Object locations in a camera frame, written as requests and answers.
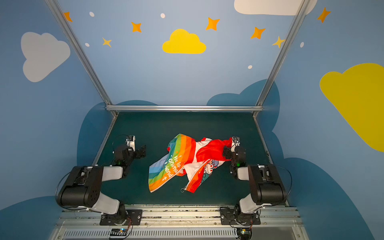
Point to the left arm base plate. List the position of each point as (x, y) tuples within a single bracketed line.
[(125, 218)]

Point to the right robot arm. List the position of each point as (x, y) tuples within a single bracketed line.
[(266, 186)]

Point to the small circuit board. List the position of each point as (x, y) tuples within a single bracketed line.
[(244, 234), (118, 234)]

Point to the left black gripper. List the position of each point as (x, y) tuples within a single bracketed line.
[(137, 151)]

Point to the right small circuit board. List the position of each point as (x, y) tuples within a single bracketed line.
[(244, 234)]

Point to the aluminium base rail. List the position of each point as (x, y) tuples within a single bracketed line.
[(182, 222)]

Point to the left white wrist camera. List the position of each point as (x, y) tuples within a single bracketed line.
[(130, 141)]

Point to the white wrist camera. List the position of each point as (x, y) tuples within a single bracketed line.
[(130, 141), (236, 141)]

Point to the left small circuit board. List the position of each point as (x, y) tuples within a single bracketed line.
[(118, 234)]

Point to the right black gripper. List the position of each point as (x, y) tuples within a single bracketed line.
[(228, 152)]

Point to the rainbow children's jacket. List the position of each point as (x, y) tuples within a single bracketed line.
[(186, 156)]

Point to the horizontal aluminium frame bar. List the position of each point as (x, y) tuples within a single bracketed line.
[(132, 108)]

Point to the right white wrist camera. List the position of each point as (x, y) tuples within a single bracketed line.
[(236, 141)]

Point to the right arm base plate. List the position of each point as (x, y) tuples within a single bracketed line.
[(234, 216)]

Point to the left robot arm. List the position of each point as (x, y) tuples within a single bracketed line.
[(82, 188)]

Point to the left aluminium frame post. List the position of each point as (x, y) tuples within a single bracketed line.
[(59, 15)]

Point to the aluminium frame post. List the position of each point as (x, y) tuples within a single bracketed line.
[(284, 49), (59, 15)]

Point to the right aluminium frame post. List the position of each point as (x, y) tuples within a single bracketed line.
[(284, 49)]

